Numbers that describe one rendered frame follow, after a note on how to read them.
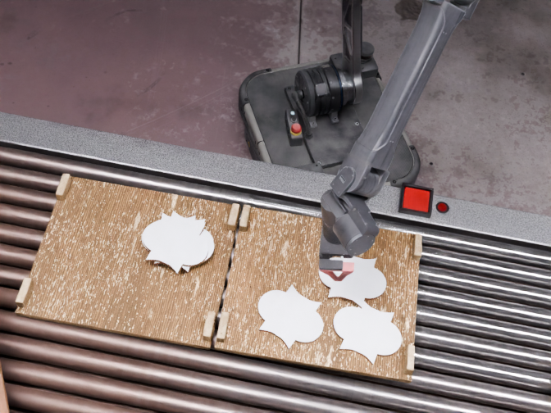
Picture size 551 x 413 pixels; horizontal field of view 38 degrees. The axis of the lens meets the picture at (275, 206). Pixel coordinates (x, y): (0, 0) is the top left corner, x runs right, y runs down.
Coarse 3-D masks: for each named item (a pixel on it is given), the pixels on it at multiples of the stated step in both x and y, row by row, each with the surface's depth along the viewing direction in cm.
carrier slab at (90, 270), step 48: (96, 192) 181; (144, 192) 182; (48, 240) 174; (96, 240) 174; (48, 288) 168; (96, 288) 168; (144, 288) 169; (192, 288) 170; (144, 336) 164; (192, 336) 164
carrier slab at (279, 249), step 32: (256, 224) 179; (288, 224) 180; (320, 224) 181; (256, 256) 175; (288, 256) 176; (384, 256) 177; (256, 288) 171; (288, 288) 172; (320, 288) 172; (416, 288) 174; (256, 320) 167; (256, 352) 163; (288, 352) 164; (320, 352) 164; (352, 352) 165
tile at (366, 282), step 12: (360, 264) 175; (372, 264) 175; (324, 276) 172; (348, 276) 173; (360, 276) 173; (372, 276) 173; (384, 276) 173; (336, 288) 171; (348, 288) 171; (360, 288) 171; (372, 288) 171; (384, 288) 171; (348, 300) 170; (360, 300) 169
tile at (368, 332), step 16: (336, 320) 167; (352, 320) 168; (368, 320) 168; (384, 320) 168; (352, 336) 166; (368, 336) 166; (384, 336) 166; (400, 336) 167; (368, 352) 164; (384, 352) 164
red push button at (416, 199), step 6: (408, 192) 188; (414, 192) 188; (420, 192) 188; (426, 192) 188; (408, 198) 187; (414, 198) 187; (420, 198) 187; (426, 198) 187; (408, 204) 186; (414, 204) 186; (420, 204) 186; (426, 204) 186; (420, 210) 185; (426, 210) 185
